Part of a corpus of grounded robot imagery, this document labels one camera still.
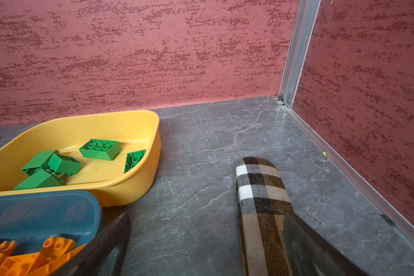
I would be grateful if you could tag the orange curved lego piece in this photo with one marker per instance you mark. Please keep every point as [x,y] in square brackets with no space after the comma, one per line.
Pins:
[54,247]

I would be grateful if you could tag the green small lego brick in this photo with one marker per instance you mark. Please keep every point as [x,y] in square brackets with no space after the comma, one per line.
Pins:
[39,161]

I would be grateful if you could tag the green 2x4 lego plate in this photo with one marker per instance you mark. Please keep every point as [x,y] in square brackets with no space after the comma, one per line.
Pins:
[100,149]

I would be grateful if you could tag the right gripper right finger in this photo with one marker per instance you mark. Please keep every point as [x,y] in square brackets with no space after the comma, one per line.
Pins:
[309,254]

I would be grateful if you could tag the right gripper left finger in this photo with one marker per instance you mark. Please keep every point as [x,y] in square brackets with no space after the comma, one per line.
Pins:
[104,256]

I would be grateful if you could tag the green cube lego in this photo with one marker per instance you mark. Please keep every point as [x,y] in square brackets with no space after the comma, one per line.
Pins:
[64,164]

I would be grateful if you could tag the yellow tub right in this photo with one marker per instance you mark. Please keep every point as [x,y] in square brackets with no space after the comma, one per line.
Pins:
[134,130]

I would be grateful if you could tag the dark teal tub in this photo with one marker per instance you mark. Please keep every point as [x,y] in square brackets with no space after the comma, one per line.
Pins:
[30,219]

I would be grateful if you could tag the plaid checkered pouch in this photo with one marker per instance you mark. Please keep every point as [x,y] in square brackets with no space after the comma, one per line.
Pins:
[262,204]

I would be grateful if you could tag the green 2x3 lego plate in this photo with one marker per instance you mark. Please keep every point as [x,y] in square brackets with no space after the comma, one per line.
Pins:
[132,159]

